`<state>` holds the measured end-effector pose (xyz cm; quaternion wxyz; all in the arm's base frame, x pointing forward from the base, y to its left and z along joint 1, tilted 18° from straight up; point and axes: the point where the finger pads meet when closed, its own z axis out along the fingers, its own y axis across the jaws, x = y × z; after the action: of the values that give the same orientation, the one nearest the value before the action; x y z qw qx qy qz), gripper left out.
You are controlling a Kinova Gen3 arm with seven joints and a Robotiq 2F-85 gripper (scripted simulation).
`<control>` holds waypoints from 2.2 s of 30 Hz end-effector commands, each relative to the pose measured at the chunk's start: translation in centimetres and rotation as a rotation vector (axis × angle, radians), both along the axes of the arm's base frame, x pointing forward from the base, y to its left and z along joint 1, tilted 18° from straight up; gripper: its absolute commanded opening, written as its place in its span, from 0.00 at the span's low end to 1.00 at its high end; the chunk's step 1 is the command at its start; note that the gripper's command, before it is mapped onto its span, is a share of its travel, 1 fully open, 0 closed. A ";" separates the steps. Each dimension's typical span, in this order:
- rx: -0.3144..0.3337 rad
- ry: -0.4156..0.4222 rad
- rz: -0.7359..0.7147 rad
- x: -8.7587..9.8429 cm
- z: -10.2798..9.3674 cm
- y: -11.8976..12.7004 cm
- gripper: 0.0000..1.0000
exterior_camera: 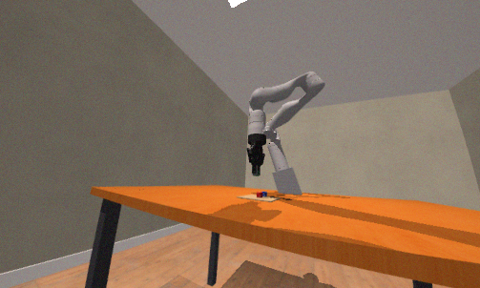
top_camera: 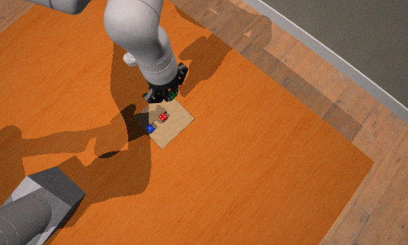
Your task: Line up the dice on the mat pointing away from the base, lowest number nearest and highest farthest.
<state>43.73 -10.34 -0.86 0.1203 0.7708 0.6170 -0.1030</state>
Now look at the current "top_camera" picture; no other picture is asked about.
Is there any green die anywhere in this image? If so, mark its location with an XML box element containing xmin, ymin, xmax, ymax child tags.
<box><xmin>169</xmin><ymin>89</ymin><xmax>176</xmax><ymax>100</ymax></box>

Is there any tan square mat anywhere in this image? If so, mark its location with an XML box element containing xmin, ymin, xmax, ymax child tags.
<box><xmin>133</xmin><ymin>99</ymin><xmax>194</xmax><ymax>149</ymax></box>

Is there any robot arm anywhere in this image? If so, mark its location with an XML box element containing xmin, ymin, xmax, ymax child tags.
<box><xmin>0</xmin><ymin>0</ymin><xmax>178</xmax><ymax>245</ymax></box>

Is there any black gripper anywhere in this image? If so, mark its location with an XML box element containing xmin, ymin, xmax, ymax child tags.
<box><xmin>142</xmin><ymin>62</ymin><xmax>188</xmax><ymax>104</ymax></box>

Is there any red die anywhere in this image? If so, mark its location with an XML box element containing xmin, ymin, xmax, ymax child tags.
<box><xmin>158</xmin><ymin>113</ymin><xmax>168</xmax><ymax>122</ymax></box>

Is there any blue die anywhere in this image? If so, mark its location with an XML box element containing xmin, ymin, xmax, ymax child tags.
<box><xmin>146</xmin><ymin>124</ymin><xmax>155</xmax><ymax>133</ymax></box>

